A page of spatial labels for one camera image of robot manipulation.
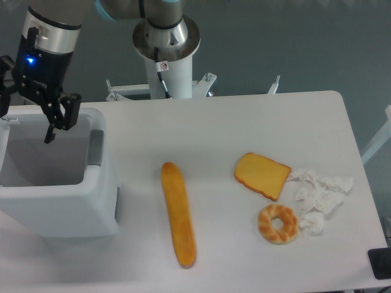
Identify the black device at edge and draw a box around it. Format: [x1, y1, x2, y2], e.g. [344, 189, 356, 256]
[367, 247, 390, 280]

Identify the braided ring bread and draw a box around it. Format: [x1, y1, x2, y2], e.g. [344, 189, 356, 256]
[257, 204, 299, 245]

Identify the white frame at right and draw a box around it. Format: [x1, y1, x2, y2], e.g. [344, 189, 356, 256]
[361, 105, 390, 165]

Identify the crumpled white tissue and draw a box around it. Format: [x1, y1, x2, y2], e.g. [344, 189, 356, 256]
[287, 168, 354, 237]

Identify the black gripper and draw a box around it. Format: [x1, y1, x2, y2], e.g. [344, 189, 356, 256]
[1, 45, 82, 144]

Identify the long baguette bread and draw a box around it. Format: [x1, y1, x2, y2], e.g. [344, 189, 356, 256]
[161, 162, 196, 267]

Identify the white metal base frame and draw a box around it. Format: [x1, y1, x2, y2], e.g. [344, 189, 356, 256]
[105, 71, 282, 103]

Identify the white trash can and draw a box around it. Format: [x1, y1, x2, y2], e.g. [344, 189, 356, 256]
[1, 106, 120, 237]

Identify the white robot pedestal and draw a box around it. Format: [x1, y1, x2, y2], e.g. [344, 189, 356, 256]
[133, 15, 200, 99]

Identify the orange toast slice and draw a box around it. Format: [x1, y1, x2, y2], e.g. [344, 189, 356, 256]
[234, 153, 291, 201]

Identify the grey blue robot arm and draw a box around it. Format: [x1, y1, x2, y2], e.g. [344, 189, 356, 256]
[1, 1, 184, 143]

